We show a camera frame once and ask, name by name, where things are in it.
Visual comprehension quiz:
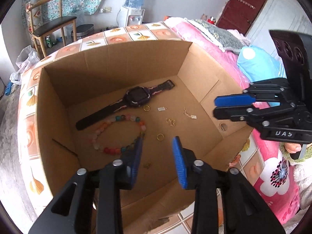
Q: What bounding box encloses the white plastic bag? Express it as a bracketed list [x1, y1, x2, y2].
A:
[10, 45, 40, 86]

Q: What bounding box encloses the person's right hand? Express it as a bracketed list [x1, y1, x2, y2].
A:
[280, 141, 293, 154]

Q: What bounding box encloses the white water dispenser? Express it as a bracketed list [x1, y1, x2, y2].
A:
[117, 6, 145, 28]

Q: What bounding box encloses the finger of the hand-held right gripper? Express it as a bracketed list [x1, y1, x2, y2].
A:
[213, 102, 301, 128]
[214, 77, 290, 108]

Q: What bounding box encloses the pink floral blanket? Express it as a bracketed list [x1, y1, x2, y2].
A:
[164, 17, 301, 225]

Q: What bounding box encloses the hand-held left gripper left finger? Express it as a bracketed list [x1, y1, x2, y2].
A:
[28, 136, 144, 234]

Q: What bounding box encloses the blue pillow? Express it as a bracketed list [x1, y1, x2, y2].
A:
[237, 45, 287, 83]

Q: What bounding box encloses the multicolour bead bracelet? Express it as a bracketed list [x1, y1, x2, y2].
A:
[91, 114, 147, 155]

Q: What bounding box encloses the metal trash bin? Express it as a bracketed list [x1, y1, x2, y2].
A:
[71, 24, 95, 42]

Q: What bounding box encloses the white panelled wardrobe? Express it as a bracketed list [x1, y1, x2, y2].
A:
[245, 0, 312, 47]

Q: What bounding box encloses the purple black smartwatch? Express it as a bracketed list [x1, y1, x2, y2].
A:
[75, 79, 176, 131]

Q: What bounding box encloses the wooden chair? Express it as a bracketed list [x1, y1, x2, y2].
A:
[26, 0, 78, 58]

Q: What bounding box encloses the brown cardboard box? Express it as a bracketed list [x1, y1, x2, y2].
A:
[36, 40, 255, 228]

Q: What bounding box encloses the dark red door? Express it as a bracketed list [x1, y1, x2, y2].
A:
[216, 0, 270, 36]

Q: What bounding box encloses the grey patterned blanket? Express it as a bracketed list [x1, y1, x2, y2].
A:
[189, 18, 245, 54]

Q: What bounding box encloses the gold chain with tag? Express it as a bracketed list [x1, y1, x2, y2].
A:
[183, 107, 197, 120]

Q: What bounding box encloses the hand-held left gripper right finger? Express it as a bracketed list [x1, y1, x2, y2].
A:
[172, 136, 286, 234]

